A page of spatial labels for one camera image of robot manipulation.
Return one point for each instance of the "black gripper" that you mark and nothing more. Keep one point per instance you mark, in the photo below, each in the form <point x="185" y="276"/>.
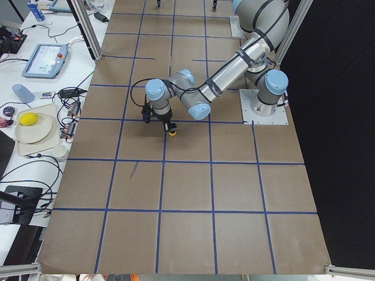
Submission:
<point x="166" y="118"/>

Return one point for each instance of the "silver blue-capped robot arm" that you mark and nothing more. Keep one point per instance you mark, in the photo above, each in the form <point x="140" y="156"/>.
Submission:
<point x="266" y="22"/>

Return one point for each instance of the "black monitor stand base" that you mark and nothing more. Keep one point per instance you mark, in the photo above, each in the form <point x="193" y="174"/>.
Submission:
<point x="18" y="204"/>

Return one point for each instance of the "small circuit board module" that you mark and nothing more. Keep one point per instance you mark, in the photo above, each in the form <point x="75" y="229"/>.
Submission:
<point x="74" y="109"/>

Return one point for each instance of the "white paper cup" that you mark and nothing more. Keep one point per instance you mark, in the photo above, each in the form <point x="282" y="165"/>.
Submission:
<point x="60" y="152"/>

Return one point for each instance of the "small colourful card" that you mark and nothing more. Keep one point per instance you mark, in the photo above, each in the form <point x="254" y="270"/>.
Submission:
<point x="47" y="95"/>

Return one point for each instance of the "beige round plate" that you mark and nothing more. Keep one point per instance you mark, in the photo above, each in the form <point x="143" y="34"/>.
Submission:
<point x="36" y="132"/>

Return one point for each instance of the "black power adapter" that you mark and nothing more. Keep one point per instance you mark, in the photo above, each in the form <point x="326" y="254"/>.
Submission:
<point x="102" y="18"/>

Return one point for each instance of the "blue teach pendant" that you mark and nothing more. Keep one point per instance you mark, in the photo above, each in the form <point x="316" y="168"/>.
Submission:
<point x="46" y="61"/>

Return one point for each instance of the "yellow lemon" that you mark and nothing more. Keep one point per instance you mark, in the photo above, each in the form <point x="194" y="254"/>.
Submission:
<point x="28" y="119"/>

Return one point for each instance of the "translucent blue cup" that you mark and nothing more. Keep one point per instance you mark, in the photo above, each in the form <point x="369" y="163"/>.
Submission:
<point x="24" y="94"/>

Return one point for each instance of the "beige rectangular tray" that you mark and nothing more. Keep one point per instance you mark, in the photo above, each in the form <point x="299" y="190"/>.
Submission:
<point x="50" y="141"/>

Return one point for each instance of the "small dark round device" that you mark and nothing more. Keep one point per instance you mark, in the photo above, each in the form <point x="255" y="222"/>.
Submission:
<point x="9" y="111"/>

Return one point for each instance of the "blue white carton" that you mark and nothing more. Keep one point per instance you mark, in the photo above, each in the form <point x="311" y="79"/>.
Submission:
<point x="36" y="11"/>

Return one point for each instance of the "black electronics board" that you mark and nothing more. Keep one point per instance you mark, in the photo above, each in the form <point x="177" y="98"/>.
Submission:
<point x="11" y="42"/>

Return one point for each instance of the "aluminium corner profile left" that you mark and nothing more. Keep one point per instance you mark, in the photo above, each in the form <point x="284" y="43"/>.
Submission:
<point x="19" y="270"/>

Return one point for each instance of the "aluminium corner profile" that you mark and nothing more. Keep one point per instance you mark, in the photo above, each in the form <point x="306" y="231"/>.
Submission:
<point x="19" y="270"/>
<point x="350" y="272"/>

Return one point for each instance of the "aluminium corner profile right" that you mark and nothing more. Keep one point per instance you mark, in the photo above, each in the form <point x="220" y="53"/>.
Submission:
<point x="350" y="272"/>

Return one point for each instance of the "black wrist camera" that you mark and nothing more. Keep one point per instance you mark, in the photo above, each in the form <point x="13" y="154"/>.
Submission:
<point x="146" y="113"/>

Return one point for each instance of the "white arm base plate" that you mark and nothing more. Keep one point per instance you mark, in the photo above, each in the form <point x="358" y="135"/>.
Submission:
<point x="254" y="112"/>

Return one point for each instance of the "second arm base plate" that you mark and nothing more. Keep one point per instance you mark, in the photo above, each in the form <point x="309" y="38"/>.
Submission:
<point x="236" y="30"/>

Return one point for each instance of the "aluminium frame post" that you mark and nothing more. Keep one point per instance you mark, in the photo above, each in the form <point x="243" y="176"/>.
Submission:
<point x="82" y="19"/>

